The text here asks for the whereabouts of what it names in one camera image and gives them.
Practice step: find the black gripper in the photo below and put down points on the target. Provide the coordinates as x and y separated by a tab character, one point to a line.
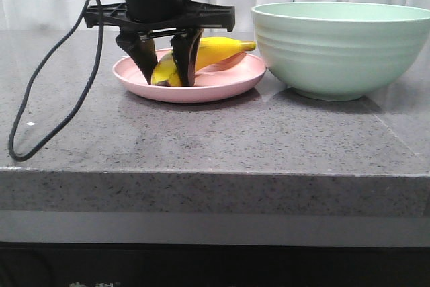
185	19

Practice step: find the green bowl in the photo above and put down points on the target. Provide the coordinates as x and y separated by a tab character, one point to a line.
339	51

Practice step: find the pink plate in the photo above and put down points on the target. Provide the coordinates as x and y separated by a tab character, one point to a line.
219	81

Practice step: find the yellow banana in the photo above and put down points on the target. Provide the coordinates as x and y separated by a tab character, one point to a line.
211	50

